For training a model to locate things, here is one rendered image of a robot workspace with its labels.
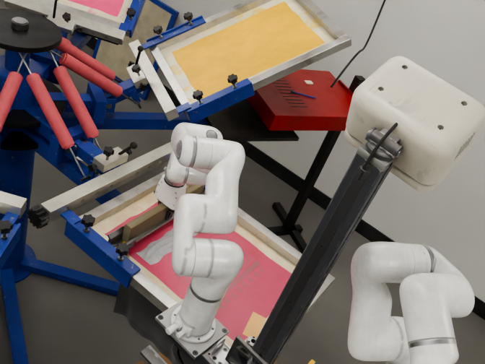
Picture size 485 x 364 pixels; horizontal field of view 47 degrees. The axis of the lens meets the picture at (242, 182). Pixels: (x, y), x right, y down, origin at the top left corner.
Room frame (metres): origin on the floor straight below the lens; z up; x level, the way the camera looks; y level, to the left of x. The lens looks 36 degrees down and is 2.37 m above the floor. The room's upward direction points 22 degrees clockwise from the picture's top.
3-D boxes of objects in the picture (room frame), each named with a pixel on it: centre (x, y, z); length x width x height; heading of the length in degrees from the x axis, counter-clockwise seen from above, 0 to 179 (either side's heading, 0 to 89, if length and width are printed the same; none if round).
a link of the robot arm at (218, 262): (0.99, -0.01, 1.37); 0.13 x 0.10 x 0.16; 115
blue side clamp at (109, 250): (1.27, 0.35, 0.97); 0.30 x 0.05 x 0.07; 68
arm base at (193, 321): (0.98, -0.01, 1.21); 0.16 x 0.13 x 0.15; 152
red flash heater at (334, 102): (2.70, -0.13, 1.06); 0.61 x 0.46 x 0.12; 128
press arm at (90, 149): (1.65, 0.54, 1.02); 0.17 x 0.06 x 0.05; 68
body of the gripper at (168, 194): (1.52, 0.22, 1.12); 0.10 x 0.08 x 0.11; 68
